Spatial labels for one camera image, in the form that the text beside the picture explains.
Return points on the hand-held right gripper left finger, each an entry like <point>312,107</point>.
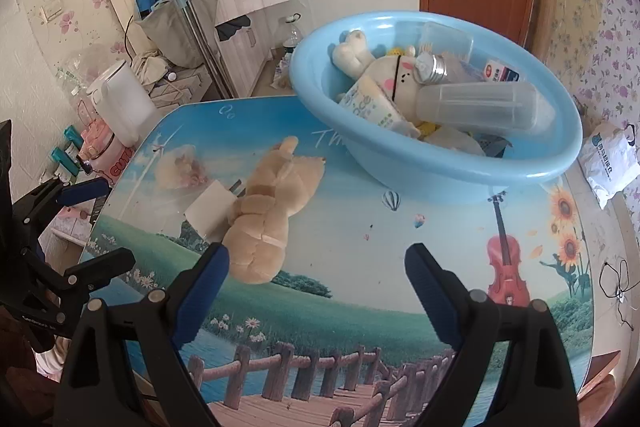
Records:
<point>202,292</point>

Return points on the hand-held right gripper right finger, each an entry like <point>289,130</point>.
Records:
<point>432,302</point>

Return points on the translucent plastic container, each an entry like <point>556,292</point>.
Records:
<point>480,107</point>

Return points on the clear printed plastic wrapper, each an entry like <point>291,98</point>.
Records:
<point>496,146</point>

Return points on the wall light switch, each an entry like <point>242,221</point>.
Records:
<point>51,8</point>

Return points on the crushed plastic water bottle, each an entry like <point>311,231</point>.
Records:
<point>435,67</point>

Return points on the dark cloth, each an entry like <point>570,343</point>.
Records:
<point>232,28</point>

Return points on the grey cloth bag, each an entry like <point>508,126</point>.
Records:
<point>175,32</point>

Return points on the beige teddy bear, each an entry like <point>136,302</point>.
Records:
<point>270,212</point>

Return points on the pink plastic jar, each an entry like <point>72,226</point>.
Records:
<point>107,157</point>

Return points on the white cream tube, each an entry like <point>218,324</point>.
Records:
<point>375,107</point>

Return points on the clear water jug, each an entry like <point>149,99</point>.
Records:
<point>293,34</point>

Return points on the wooden stool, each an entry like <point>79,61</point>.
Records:
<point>600,369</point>

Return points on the teal bottle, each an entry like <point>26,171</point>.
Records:
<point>64,161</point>
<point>75,137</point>

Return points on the white electric kettle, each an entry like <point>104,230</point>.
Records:
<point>122,107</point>

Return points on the scenery printed desktop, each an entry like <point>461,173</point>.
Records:
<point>350,267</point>

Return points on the white plush toy yellow hat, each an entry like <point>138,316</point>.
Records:
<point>385,82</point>

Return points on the person's left forearm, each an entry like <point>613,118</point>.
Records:
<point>20,372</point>

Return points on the cream cloth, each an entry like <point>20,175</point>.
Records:
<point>150,67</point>

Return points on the white plastic bag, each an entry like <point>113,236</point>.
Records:
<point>607,162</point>

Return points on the white power adapter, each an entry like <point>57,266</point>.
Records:
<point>210,209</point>

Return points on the light blue plastic basin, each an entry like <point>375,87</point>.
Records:
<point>450,177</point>

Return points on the metal clothes rack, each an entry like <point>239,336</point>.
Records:
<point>205,42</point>

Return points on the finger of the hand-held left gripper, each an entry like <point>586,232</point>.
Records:
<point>110,267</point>
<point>85,191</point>

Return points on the clear bag brown contents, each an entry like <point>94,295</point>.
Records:
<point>282,72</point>

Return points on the clear plastic bottle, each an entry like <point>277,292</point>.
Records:
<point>77,74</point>

